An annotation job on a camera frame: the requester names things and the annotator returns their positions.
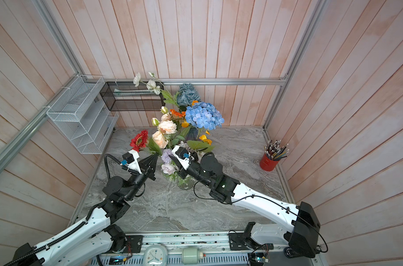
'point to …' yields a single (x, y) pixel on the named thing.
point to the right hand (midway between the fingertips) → (172, 153)
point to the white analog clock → (155, 255)
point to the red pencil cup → (267, 164)
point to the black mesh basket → (125, 96)
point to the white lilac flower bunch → (169, 167)
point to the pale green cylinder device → (190, 256)
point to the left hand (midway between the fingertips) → (159, 155)
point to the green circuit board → (261, 259)
